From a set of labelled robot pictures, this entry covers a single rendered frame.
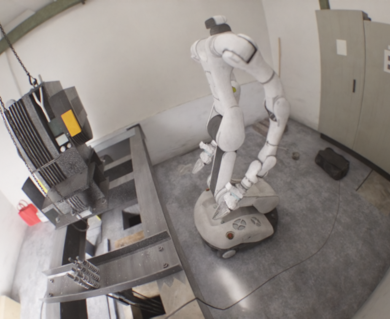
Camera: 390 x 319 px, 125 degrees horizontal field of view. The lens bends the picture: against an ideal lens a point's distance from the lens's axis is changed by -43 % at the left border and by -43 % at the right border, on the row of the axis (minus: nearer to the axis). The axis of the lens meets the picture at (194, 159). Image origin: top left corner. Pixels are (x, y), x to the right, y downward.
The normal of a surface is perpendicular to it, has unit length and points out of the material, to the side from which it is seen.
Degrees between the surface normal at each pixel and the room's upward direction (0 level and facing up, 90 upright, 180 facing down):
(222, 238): 39
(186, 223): 0
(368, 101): 90
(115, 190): 90
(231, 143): 90
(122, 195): 90
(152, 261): 0
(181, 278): 0
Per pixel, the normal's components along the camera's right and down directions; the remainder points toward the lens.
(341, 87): -0.90, 0.39
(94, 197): 0.36, 0.47
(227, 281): -0.24, -0.79
